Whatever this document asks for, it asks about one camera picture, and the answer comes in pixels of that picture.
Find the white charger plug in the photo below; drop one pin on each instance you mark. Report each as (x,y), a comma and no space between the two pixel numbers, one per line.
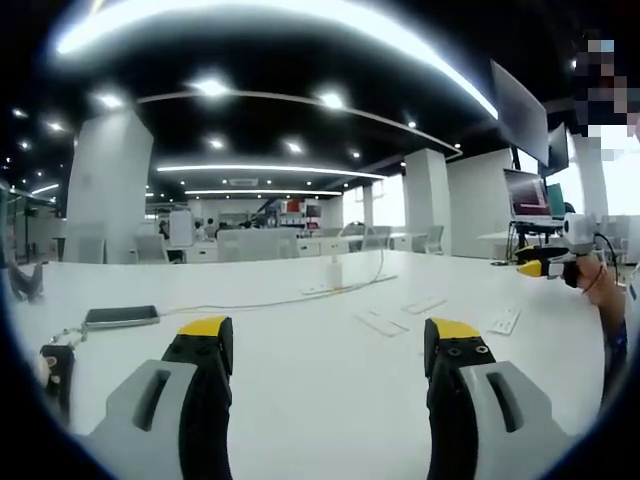
(335,272)

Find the black monitor stand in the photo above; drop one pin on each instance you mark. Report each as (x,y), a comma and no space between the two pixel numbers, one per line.
(535,232)

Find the white socket holder slot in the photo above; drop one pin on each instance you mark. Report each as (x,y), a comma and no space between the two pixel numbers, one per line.
(382,323)

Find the person's right hand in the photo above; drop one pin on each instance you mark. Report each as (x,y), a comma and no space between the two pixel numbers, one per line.
(600,280)

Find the white mesh office chair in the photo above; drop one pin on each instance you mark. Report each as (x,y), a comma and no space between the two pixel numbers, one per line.
(434,240)
(377,237)
(151,248)

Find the teal screen monitor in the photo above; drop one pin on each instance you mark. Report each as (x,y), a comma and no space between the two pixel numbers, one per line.
(556,201)

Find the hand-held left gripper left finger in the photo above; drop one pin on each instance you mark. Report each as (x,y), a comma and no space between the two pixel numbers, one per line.
(150,400)

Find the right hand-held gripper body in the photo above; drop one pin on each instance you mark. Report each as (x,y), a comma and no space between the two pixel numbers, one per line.
(582,232)

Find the white rolling whiteboard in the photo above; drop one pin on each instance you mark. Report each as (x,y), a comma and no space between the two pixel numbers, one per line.
(180,227)

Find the large dark monitor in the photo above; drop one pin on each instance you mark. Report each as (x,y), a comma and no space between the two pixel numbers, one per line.
(520,112)

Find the dark smartphone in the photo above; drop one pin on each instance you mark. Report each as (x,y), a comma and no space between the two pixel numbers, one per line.
(122,317)

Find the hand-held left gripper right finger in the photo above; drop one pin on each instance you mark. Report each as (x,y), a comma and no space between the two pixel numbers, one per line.
(500,400)

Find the small dark monitor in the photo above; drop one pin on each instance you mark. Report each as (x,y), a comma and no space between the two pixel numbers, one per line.
(557,150)

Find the white flat plastic plate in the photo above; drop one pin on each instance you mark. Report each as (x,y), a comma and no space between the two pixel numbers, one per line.
(424,305)

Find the black key pouch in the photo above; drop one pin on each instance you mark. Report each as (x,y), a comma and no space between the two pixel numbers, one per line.
(61,375)

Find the white socket holder cover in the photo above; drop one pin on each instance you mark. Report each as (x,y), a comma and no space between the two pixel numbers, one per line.
(505,321)

